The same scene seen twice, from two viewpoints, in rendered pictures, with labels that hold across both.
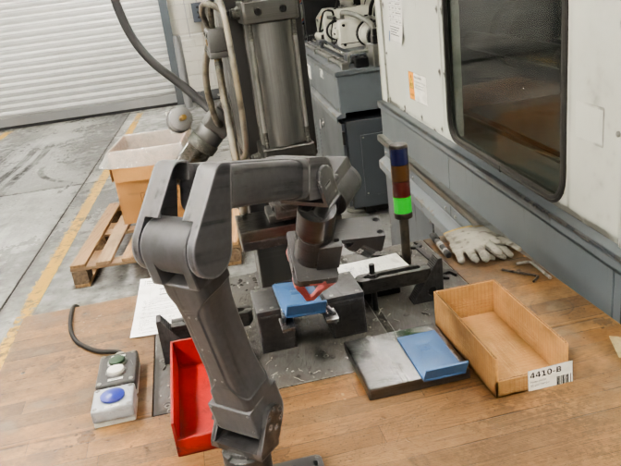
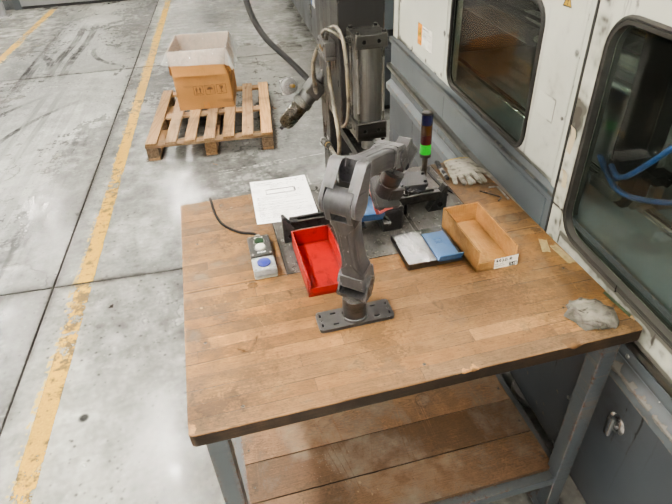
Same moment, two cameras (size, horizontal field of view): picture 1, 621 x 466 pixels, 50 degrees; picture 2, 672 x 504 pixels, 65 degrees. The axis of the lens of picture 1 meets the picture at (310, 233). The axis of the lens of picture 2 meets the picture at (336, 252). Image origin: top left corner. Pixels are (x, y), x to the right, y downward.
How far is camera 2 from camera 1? 0.51 m
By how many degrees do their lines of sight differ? 16
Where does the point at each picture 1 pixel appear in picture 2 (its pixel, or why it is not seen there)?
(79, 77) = not seen: outside the picture
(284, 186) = (386, 164)
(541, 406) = (499, 277)
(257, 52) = (359, 65)
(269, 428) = (369, 287)
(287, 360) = not seen: hidden behind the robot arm
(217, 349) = (352, 251)
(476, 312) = (465, 220)
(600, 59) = (558, 69)
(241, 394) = (359, 271)
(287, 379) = not seen: hidden behind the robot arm
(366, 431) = (408, 287)
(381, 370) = (414, 253)
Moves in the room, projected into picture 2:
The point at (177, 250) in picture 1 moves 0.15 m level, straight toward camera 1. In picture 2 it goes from (345, 207) to (370, 246)
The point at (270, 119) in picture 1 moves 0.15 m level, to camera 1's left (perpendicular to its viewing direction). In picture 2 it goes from (362, 106) to (308, 110)
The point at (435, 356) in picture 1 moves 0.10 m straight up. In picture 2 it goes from (444, 247) to (447, 219)
